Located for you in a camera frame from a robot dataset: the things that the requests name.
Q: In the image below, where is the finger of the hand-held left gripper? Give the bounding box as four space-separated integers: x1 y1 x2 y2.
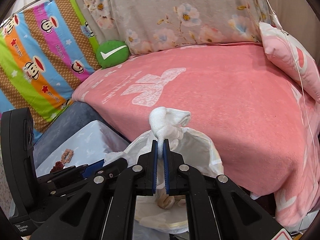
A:
37 160 105 189
99 157 128 178

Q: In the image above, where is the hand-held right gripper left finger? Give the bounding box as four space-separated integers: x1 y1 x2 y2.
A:
30 139 160 240

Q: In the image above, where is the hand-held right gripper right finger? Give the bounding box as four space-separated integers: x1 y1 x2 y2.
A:
162 139 287 240

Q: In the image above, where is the white knit sock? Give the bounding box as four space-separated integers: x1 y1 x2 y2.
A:
149 107 192 145

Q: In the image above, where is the white lined trash bin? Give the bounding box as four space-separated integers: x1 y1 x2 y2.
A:
104 126 224 233

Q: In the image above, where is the beige mesh cloth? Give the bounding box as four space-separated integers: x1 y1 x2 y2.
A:
155 194 187 209

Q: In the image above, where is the pink scrunchie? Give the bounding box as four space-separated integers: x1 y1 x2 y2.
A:
61 149 75 162

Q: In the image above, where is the blue palm print tablecloth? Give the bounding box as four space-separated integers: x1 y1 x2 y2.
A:
34 120 130 180

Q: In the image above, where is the dark red scrunchie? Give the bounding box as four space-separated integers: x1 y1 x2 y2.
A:
51 162 65 173

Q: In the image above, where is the blue-grey sofa cushion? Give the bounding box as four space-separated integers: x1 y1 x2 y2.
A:
34 101 122 151

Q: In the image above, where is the pink blanket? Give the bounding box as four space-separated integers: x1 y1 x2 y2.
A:
72 41 320 228

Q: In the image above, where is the green round cushion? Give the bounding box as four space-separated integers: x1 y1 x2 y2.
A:
96 40 130 69

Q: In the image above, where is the striped monkey print quilt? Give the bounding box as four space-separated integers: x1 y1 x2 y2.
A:
0 0 101 140

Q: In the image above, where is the grey floral cloth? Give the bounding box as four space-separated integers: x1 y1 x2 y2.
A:
81 0 275 55

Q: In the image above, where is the pink and white pillow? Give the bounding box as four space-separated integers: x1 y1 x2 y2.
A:
259 21 320 103

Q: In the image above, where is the clear thin cable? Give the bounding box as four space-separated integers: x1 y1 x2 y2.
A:
254 0 319 155

